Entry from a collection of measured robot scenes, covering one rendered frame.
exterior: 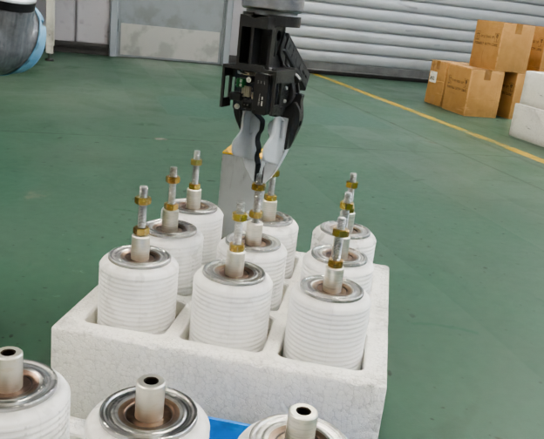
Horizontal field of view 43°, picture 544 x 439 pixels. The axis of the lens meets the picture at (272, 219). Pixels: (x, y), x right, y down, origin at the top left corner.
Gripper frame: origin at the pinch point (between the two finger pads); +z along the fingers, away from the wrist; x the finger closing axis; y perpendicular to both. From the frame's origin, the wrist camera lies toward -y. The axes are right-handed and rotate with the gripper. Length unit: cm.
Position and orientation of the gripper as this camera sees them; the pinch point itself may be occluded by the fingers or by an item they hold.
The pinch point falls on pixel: (262, 171)
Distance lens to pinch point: 92.1
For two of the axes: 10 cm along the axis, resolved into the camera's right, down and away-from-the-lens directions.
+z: -1.1, 9.5, 3.0
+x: 9.1, 2.1, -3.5
